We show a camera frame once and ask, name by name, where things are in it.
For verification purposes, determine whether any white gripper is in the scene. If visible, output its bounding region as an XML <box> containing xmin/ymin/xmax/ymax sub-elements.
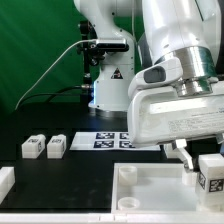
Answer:
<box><xmin>127</xmin><ymin>81</ymin><xmax>224</xmax><ymax>172</ymax></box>

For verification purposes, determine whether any white square table top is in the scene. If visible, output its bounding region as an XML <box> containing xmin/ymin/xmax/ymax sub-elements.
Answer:
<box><xmin>110</xmin><ymin>162</ymin><xmax>224</xmax><ymax>214</ymax></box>

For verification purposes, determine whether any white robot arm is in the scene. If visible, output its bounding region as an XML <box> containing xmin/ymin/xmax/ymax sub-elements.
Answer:
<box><xmin>73</xmin><ymin>0</ymin><xmax>224</xmax><ymax>170</ymax></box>

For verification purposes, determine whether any white sheet with tags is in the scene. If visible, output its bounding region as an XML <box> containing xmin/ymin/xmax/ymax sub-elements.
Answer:
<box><xmin>69</xmin><ymin>131</ymin><xmax>161</xmax><ymax>152</ymax></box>

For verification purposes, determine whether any white obstacle bar left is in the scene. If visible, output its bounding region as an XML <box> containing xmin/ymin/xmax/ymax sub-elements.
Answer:
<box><xmin>0</xmin><ymin>167</ymin><xmax>15</xmax><ymax>204</ymax></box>

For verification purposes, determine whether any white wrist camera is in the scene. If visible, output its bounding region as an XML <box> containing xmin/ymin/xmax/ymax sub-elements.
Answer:
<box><xmin>128</xmin><ymin>57</ymin><xmax>183</xmax><ymax>99</ymax></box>

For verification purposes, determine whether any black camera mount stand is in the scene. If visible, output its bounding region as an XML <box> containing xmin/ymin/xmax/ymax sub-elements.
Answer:
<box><xmin>77</xmin><ymin>20</ymin><xmax>105</xmax><ymax>103</ymax></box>

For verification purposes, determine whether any grey cable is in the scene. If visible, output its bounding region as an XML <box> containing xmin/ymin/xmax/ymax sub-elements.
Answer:
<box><xmin>14</xmin><ymin>39</ymin><xmax>98</xmax><ymax>111</ymax></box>

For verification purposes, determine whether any black cable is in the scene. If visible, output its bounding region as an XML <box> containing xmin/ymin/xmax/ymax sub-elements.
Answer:
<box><xmin>18</xmin><ymin>85</ymin><xmax>84</xmax><ymax>108</ymax></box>

